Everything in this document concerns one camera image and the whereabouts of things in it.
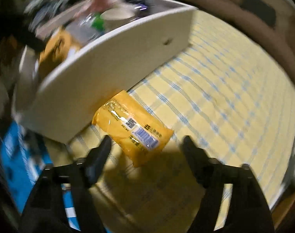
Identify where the yellow sulfur soap packet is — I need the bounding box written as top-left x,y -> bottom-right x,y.
92,90 -> 174,167

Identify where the pink fabric headband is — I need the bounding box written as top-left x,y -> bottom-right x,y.
77,0 -> 118,16

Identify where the blue UTO sportswear box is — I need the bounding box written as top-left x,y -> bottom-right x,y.
0,121 -> 80,231

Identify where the yellow plaid tablecloth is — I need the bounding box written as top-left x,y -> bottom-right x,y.
67,9 -> 295,233

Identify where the white cardboard storage box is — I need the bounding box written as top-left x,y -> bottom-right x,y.
11,0 -> 196,143

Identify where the black lumbar cushion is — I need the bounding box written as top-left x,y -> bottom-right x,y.
240,0 -> 277,27

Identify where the brown sofa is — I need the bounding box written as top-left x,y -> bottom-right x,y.
178,0 -> 295,84

